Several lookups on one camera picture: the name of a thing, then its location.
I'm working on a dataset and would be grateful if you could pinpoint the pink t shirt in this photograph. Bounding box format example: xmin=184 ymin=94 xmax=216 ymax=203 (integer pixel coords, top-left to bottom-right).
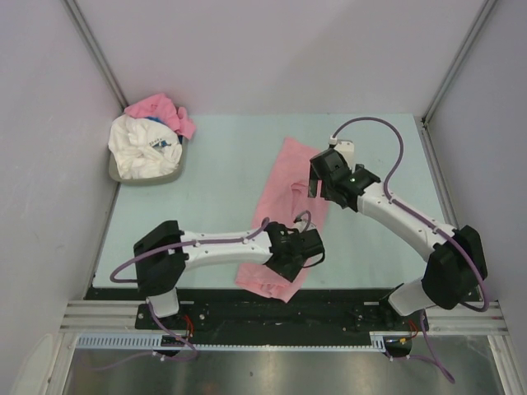
xmin=235 ymin=137 xmax=329 ymax=303
xmin=124 ymin=93 xmax=196 ymax=140

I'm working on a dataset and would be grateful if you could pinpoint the grey laundry basket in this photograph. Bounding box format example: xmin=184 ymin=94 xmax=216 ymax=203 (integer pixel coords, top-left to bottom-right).
xmin=108 ymin=137 xmax=189 ymax=187

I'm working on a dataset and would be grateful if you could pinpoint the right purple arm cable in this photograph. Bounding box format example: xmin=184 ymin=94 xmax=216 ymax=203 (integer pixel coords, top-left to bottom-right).
xmin=332 ymin=116 xmax=491 ymax=312

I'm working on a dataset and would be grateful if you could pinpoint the slotted grey cable duct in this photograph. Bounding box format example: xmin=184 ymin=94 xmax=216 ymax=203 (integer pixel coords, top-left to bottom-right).
xmin=76 ymin=330 xmax=421 ymax=352

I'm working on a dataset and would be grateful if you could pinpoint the white t shirt in basket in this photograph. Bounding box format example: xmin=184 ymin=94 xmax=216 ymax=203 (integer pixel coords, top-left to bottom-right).
xmin=108 ymin=114 xmax=182 ymax=179

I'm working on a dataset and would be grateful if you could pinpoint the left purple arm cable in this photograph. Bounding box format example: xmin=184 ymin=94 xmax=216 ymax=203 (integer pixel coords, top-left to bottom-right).
xmin=110 ymin=210 xmax=314 ymax=359

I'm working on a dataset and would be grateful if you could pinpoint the aluminium rail frame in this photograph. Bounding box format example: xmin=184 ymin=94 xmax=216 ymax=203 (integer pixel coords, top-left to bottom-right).
xmin=60 ymin=300 xmax=142 ymax=332
xmin=414 ymin=117 xmax=508 ymax=336

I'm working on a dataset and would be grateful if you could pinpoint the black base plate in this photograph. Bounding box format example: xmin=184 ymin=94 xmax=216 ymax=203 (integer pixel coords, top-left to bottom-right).
xmin=136 ymin=288 xmax=421 ymax=335

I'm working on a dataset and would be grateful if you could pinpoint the right corner aluminium post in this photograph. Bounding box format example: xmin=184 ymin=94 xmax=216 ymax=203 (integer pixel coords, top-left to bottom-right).
xmin=420 ymin=0 xmax=499 ymax=126

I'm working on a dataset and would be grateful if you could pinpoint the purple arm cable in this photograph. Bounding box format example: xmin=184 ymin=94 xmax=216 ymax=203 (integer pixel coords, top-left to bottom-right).
xmin=110 ymin=210 xmax=314 ymax=359
xmin=332 ymin=116 xmax=491 ymax=312

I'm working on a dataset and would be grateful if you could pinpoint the blue garment in basket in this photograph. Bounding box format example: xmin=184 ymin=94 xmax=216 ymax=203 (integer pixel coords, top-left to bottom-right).
xmin=145 ymin=116 xmax=166 ymax=125

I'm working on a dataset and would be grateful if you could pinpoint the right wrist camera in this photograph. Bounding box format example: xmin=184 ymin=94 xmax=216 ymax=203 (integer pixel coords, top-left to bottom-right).
xmin=329 ymin=137 xmax=356 ymax=169

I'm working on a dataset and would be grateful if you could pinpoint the pink t shirt in basket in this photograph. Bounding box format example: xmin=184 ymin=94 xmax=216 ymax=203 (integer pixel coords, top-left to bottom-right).
xmin=124 ymin=93 xmax=196 ymax=140

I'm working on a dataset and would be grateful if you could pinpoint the left corner aluminium post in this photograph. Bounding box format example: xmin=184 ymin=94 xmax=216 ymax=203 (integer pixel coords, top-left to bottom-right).
xmin=60 ymin=0 xmax=128 ymax=109

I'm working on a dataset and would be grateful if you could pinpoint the corner aluminium post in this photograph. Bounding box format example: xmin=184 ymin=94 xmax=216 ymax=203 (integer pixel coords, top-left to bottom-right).
xmin=420 ymin=0 xmax=499 ymax=126
xmin=60 ymin=0 xmax=128 ymax=109

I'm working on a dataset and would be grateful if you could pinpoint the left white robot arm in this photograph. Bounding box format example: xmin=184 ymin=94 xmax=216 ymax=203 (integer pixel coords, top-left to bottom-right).
xmin=133 ymin=219 xmax=325 ymax=329

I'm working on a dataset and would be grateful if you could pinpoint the aluminium rail frame left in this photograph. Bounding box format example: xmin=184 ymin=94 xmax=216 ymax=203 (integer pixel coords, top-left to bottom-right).
xmin=60 ymin=300 xmax=142 ymax=332

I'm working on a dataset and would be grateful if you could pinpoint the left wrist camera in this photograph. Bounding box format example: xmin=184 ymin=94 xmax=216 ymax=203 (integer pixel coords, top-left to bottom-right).
xmin=292 ymin=219 xmax=316 ymax=233

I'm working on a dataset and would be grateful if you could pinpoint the aluminium rail frame right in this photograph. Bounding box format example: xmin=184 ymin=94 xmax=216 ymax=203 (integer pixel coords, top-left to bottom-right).
xmin=414 ymin=117 xmax=508 ymax=336

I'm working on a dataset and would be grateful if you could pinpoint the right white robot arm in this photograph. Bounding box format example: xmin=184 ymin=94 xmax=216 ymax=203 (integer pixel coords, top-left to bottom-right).
xmin=308 ymin=148 xmax=487 ymax=330

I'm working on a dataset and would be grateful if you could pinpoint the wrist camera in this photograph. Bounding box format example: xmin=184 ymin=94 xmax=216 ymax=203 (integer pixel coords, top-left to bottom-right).
xmin=329 ymin=137 xmax=356 ymax=169
xmin=292 ymin=219 xmax=316 ymax=233

